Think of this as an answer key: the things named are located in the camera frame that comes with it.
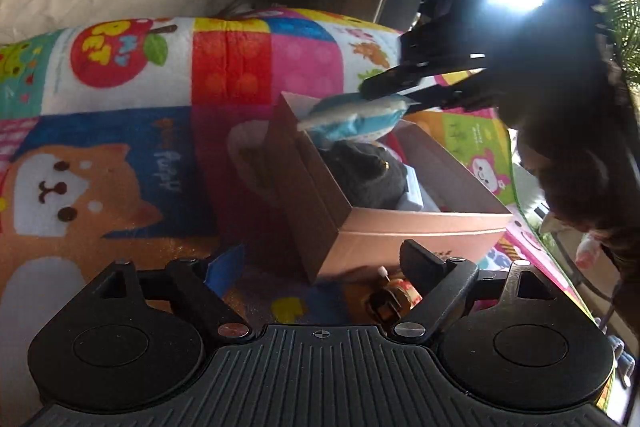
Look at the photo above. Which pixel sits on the blue tissue packet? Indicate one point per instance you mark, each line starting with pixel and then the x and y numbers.
pixel 350 122

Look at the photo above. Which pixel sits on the person's right hand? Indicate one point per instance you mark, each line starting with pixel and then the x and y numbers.
pixel 570 177

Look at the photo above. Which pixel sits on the pink cardboard box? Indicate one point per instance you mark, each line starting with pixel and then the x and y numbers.
pixel 370 232

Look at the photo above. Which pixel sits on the green palm plant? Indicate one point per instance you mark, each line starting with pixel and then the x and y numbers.
pixel 625 7

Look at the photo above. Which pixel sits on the colourful printed play mat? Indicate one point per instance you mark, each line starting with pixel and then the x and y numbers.
pixel 125 107

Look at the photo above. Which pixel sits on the grey plush toy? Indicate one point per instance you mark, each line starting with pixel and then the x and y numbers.
pixel 365 177

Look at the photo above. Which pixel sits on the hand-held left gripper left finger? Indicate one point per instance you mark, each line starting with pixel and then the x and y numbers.
pixel 225 272

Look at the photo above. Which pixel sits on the person's right forearm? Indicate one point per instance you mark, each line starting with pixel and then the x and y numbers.
pixel 627 257

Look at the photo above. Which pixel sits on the yellow plastic toy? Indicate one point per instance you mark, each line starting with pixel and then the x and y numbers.
pixel 385 304

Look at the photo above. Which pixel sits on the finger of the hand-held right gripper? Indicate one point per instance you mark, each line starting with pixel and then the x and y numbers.
pixel 440 98
pixel 395 82

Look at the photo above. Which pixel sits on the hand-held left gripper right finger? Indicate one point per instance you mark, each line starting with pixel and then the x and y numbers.
pixel 420 267

